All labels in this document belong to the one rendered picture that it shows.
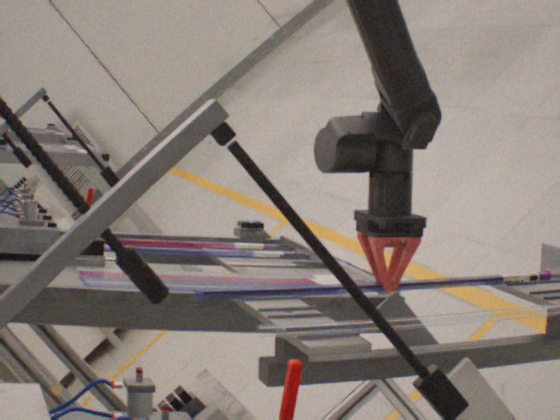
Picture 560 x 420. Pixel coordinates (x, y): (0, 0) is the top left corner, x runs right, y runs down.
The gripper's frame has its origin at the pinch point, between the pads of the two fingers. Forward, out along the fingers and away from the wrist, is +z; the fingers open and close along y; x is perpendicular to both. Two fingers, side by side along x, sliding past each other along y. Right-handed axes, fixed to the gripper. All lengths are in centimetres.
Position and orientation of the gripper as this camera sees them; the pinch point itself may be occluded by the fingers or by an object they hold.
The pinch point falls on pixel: (387, 284)
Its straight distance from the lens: 153.7
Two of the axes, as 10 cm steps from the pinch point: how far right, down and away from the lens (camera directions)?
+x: 9.6, -0.1, 2.9
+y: 2.9, 1.1, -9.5
